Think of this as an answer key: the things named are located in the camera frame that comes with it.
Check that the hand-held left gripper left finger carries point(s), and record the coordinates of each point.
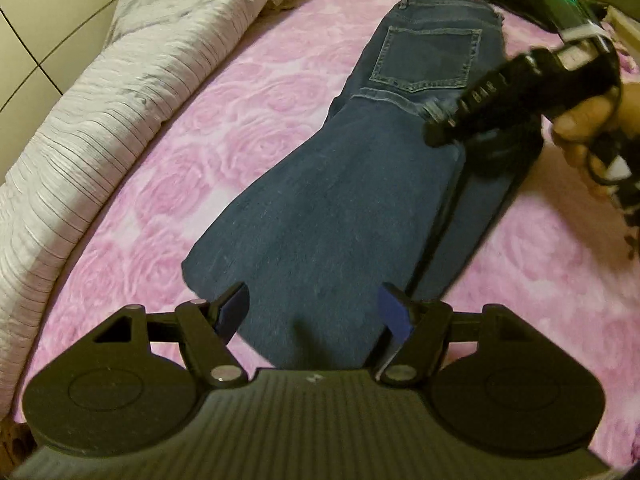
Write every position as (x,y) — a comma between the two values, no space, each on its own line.
(234,310)

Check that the person's right hand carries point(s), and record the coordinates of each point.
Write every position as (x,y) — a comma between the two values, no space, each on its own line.
(582,122)

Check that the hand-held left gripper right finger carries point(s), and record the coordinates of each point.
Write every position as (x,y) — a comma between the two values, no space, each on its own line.
(396,319)

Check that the pink rose-patterned blanket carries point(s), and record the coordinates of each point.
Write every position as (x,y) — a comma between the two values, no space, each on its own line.
(210,125)

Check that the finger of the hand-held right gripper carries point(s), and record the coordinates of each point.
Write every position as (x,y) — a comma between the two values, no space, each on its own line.
(442,127)

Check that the blue denim jeans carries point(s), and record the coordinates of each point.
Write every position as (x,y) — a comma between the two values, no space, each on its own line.
(345,200)

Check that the white ribbed quilt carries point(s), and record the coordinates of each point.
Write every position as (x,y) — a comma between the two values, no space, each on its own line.
(85,110)

